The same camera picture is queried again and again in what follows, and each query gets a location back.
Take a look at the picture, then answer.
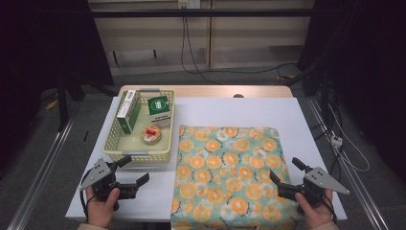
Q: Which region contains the person's left hand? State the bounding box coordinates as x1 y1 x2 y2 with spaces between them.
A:
85 187 122 229

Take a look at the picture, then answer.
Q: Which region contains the tall green white box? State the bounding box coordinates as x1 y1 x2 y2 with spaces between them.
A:
116 89 143 135

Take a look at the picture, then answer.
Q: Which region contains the right hand-held gripper cable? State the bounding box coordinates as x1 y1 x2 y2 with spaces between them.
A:
321 194 338 223

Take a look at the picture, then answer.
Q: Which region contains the white cable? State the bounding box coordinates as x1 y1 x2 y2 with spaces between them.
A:
327 104 372 173

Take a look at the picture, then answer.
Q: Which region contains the pale yellow plastic basket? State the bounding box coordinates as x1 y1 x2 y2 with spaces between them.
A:
102 88 176 165

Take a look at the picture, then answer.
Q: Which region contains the white wall socket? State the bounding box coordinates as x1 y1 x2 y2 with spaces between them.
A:
177 0 201 10

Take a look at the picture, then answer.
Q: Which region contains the green white cube box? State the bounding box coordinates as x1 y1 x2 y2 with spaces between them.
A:
147 95 172 128

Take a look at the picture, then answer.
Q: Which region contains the black horizontal bar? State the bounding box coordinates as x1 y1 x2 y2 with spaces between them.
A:
90 9 320 18

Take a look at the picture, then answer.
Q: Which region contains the black metal stand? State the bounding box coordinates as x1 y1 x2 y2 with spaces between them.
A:
56 72 71 132

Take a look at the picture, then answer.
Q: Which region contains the round tin with red label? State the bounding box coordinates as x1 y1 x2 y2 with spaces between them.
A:
141 125 163 146

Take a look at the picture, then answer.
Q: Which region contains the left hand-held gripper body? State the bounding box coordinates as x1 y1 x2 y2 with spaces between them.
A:
79 158 140 202

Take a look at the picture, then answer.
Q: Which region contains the aluminium floor rail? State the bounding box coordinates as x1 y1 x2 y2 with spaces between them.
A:
6 111 81 230
305 97 391 230

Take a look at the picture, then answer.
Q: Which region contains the black hanging cable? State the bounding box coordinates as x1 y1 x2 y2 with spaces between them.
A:
184 15 222 85
180 8 299 75

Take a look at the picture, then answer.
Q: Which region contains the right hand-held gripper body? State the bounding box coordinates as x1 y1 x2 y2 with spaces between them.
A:
278 166 351 206

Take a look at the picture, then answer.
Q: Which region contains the dark curtain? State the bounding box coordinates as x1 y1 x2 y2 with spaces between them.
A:
0 0 115 171
297 0 406 185

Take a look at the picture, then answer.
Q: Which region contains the left hand-held gripper cable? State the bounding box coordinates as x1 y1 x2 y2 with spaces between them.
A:
79 180 97 222

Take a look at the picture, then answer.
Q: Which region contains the person's right hand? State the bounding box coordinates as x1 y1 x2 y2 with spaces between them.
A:
294 189 335 229

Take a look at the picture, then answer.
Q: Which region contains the white power strip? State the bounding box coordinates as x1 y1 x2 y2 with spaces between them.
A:
329 133 345 149

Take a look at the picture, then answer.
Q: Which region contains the hand-held gripper cable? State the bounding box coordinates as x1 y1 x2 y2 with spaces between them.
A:
321 194 338 223
79 180 97 222

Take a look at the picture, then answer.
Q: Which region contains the orange print shopping bag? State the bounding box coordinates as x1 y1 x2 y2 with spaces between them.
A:
170 125 302 230

